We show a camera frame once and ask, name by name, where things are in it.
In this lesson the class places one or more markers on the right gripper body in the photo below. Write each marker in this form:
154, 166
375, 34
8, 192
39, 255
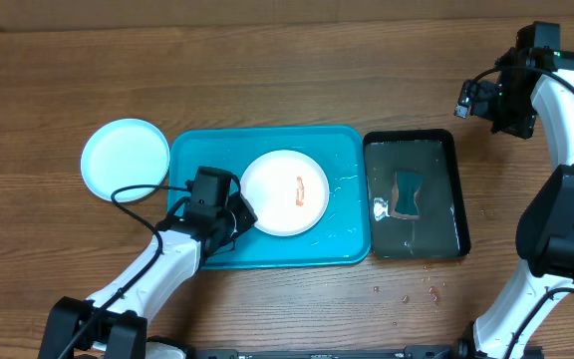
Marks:
511, 112

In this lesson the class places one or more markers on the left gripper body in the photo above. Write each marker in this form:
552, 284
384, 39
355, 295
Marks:
238, 218

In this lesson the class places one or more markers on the white plate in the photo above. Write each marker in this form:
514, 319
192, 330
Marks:
288, 191

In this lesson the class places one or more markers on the green orange sponge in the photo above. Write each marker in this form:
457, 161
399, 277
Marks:
405, 190

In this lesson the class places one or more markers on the light blue plate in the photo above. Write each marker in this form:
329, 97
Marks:
127, 158

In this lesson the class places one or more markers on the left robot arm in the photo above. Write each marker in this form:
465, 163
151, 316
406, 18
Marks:
115, 319

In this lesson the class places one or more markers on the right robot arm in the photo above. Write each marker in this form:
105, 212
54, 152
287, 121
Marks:
544, 239

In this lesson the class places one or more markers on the teal plastic tray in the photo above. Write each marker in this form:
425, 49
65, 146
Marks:
341, 236

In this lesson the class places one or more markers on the black water tray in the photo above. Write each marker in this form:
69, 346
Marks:
441, 231

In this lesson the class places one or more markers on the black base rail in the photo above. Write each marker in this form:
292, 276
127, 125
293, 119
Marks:
409, 352

